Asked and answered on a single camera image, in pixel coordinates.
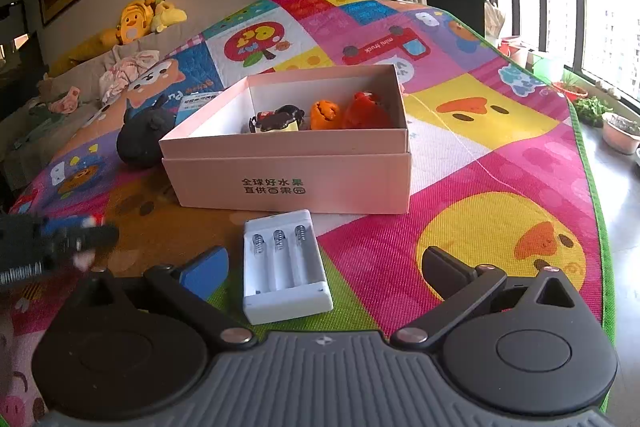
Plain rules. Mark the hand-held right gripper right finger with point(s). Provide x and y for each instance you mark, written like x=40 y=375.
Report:
x=445 y=272

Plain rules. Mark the white battery holder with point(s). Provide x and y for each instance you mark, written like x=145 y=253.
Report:
x=300 y=302

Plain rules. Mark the green plastic container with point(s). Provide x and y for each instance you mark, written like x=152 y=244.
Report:
x=547 y=67

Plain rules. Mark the yellow pillow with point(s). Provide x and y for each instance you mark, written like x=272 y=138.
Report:
x=82 y=52

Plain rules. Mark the black and yellow toy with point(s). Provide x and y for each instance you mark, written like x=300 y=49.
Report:
x=280 y=119

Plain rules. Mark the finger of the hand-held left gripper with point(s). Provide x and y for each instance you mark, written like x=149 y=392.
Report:
x=92 y=238
x=65 y=225

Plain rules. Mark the yellow duck plush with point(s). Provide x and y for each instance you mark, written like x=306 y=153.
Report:
x=134 y=22

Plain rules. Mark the beige sofa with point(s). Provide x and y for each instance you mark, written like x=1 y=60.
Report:
x=75 y=77

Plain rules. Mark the pink and white clothes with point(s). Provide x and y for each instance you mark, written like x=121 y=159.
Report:
x=125 y=72

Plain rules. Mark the pink plant pot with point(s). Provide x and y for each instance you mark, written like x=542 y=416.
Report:
x=620 y=137

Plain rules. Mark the small pink cloth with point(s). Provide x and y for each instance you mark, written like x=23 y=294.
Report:
x=65 y=101

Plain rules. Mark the colourful printed play mat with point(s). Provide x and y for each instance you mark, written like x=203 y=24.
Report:
x=500 y=157

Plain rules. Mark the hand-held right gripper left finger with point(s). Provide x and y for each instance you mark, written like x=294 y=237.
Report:
x=205 y=274

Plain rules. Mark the yellow dog plush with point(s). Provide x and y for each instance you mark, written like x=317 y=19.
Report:
x=167 y=12

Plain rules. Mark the red toy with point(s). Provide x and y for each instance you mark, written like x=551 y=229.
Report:
x=367 y=112

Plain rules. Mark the red plant pot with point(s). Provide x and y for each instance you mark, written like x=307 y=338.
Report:
x=570 y=91

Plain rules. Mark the orange pumpkin toy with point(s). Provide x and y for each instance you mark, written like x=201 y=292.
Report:
x=326 y=114

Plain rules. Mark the black plush toy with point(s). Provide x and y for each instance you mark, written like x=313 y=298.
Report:
x=142 y=142

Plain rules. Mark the blue tissue packet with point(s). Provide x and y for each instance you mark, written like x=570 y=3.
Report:
x=195 y=103

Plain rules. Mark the green potted plant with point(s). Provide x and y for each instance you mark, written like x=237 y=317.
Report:
x=592 y=112

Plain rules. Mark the pink cardboard box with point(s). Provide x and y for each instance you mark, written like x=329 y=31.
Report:
x=300 y=159

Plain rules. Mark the white plant pot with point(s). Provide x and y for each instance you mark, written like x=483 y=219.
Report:
x=515 y=52

